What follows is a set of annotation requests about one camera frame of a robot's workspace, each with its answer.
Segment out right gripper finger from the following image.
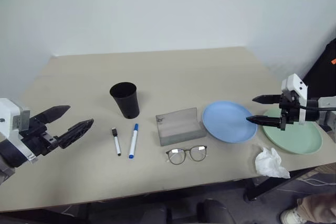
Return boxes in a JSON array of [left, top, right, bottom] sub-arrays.
[[246, 115, 281, 129], [252, 94, 281, 105]]

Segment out green plate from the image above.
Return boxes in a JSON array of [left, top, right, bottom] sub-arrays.
[[261, 108, 323, 155]]

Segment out white shoe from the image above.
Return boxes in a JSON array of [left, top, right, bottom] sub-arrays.
[[280, 207, 308, 224]]

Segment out black table leg frame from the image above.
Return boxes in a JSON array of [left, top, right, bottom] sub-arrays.
[[243, 167, 317, 202]]

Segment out thin-rimmed round eyeglasses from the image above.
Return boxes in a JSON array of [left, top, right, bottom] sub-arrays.
[[165, 145, 209, 166]]

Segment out beige trouser leg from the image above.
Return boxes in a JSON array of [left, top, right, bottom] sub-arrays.
[[296, 191, 336, 224]]

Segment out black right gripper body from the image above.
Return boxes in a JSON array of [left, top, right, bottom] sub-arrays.
[[278, 90, 301, 132]]

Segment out blue plate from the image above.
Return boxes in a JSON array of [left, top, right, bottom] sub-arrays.
[[202, 100, 258, 144]]

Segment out dark rounded shape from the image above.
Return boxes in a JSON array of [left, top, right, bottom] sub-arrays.
[[196, 198, 235, 224]]

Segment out black plastic cup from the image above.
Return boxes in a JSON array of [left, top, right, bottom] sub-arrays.
[[109, 81, 140, 120]]

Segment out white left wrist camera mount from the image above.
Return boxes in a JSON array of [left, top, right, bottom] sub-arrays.
[[0, 98, 31, 143]]

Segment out blue whiteboard marker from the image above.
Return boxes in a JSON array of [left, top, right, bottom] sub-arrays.
[[128, 123, 140, 159]]

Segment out black whiteboard marker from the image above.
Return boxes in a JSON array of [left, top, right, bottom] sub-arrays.
[[111, 127, 122, 157]]

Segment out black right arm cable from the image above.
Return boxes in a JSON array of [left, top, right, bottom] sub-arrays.
[[287, 102, 336, 111]]

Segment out grey open glasses case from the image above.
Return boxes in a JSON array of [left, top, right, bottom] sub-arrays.
[[155, 107, 207, 147]]

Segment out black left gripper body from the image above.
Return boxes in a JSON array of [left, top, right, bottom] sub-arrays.
[[18, 116, 59, 157]]

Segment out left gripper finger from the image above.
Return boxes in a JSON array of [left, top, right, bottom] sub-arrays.
[[31, 105, 71, 125], [54, 119, 95, 149]]

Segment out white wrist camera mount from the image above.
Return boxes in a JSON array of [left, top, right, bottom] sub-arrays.
[[281, 73, 308, 126], [0, 98, 31, 143]]

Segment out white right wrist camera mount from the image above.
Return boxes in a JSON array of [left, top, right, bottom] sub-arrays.
[[281, 73, 308, 126]]

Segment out black bag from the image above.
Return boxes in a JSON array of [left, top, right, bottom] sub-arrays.
[[301, 37, 336, 101]]

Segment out crumpled white tissue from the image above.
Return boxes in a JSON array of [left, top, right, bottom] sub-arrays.
[[254, 147, 291, 179]]

